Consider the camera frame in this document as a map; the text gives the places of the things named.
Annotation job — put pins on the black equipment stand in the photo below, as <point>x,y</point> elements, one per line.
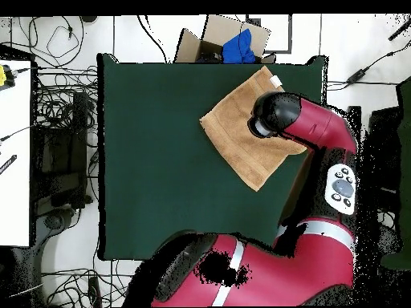
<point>385,150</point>
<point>64,154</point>

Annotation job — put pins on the dark green table cloth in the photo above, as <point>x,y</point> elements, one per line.
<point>154,128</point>

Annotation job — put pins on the white desk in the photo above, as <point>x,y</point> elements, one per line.
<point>14,160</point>

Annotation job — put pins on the orange terry towel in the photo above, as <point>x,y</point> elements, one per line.
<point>234,134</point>

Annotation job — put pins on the blue cloth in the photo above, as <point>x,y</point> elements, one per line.
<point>237,48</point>

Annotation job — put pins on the yellow and black device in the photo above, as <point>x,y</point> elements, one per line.
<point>4,77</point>

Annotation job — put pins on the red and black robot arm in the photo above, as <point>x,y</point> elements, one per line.
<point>289,272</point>

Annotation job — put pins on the brown cardboard box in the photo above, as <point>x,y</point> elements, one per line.
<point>192,48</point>

